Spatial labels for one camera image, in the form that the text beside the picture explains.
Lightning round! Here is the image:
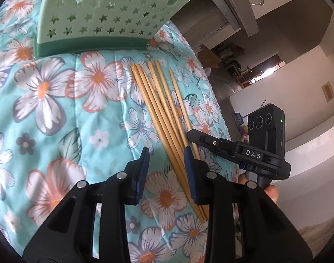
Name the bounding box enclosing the person's right hand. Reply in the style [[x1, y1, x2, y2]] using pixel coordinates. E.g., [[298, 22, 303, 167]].
[[238, 173, 279, 204]]

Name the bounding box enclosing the floral quilted cloth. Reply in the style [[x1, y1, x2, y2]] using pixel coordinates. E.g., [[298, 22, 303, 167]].
[[0, 0, 229, 262]]

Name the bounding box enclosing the grey concrete counter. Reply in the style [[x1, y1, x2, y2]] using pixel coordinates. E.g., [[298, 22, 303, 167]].
[[171, 0, 259, 52]]

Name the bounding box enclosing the green plastic utensil holder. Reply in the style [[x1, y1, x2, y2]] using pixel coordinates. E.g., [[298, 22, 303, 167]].
[[34, 0, 190, 58]]

